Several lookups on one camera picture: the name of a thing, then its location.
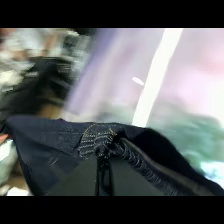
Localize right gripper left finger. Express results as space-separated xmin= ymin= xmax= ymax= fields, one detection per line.
xmin=46 ymin=155 xmax=101 ymax=197

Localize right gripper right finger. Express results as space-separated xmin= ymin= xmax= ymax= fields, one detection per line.
xmin=109 ymin=159 xmax=167 ymax=197

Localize dark blue jeans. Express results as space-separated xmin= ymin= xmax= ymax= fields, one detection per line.
xmin=2 ymin=114 xmax=224 ymax=197

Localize heap of clothes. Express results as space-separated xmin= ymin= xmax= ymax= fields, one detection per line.
xmin=0 ymin=28 xmax=97 ymax=120

